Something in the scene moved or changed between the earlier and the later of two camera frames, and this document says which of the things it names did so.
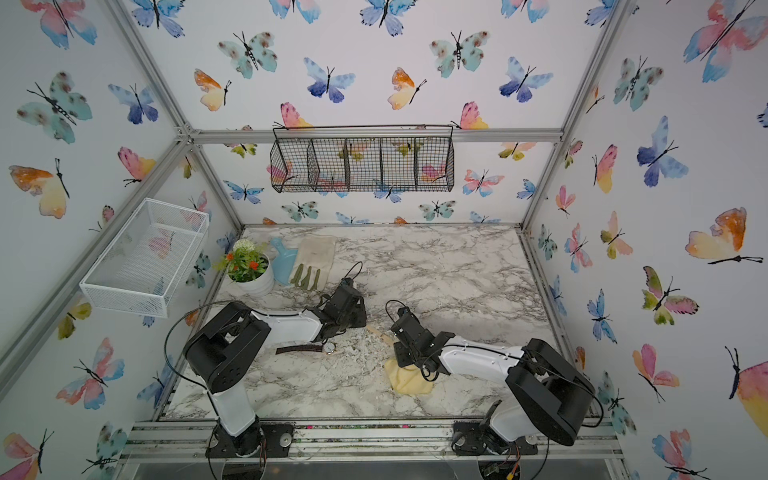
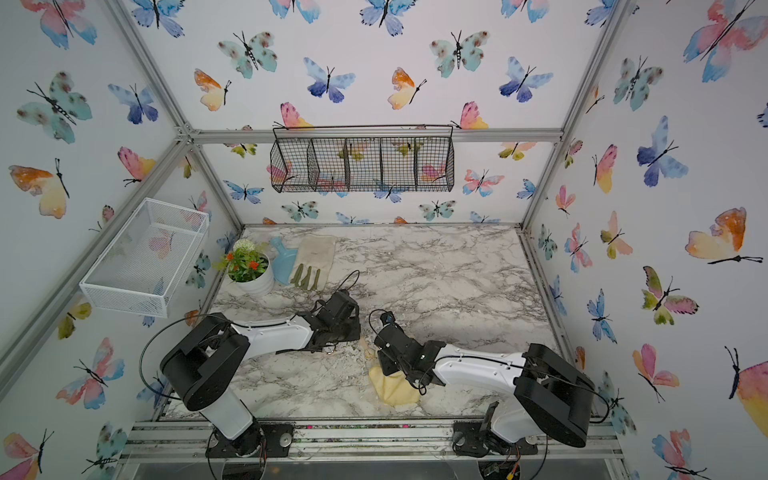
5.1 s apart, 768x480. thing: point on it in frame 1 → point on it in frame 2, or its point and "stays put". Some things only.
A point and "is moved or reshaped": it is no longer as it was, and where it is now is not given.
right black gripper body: (403, 356) → (388, 368)
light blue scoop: (283, 262) stays put
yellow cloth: (406, 380) is moved or reshaped
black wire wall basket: (363, 158) stays put
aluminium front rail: (186, 441) stays put
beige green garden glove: (314, 261) stays put
